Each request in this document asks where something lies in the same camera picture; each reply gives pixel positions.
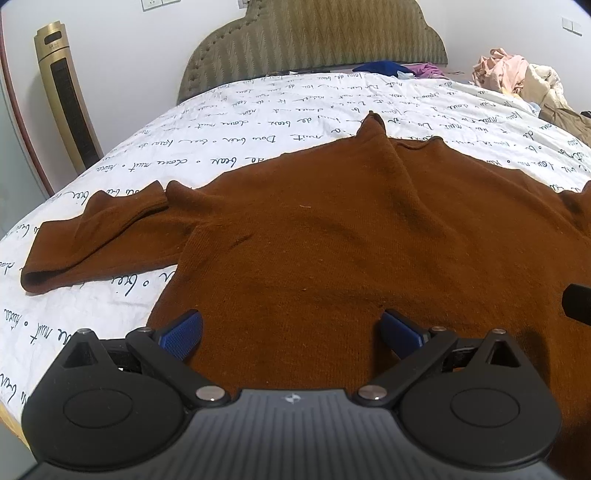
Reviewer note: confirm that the beige cream jacket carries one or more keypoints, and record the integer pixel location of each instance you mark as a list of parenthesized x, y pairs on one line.
[(543, 86)]

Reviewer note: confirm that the purple garment by headboard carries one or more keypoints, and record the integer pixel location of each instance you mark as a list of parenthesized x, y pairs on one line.
[(426, 71)]

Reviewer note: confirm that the brown knit sweater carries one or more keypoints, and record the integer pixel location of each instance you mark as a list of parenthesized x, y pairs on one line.
[(292, 261)]

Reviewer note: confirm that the white wall switch plate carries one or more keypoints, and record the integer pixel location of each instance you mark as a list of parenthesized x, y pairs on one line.
[(148, 5)]

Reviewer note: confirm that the pink clothes pile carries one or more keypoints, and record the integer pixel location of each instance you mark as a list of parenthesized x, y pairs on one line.
[(501, 72)]

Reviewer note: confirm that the white bedspread with script print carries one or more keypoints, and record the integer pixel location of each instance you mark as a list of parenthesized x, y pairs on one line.
[(232, 126)]

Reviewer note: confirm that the olive khaki puffer coat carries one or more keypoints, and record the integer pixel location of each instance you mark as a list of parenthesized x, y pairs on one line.
[(574, 123)]

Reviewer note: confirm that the olive quilted headboard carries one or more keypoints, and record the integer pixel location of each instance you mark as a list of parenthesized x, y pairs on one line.
[(281, 36)]

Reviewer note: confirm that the blue garment by headboard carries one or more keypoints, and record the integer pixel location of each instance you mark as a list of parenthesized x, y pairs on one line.
[(384, 67)]

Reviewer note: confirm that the gold tower fan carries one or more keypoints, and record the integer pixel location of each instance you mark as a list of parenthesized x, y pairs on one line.
[(65, 97)]

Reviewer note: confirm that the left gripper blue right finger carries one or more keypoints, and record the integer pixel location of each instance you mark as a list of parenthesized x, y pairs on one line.
[(403, 336)]

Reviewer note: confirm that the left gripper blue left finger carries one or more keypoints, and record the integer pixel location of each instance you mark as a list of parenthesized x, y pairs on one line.
[(182, 336)]

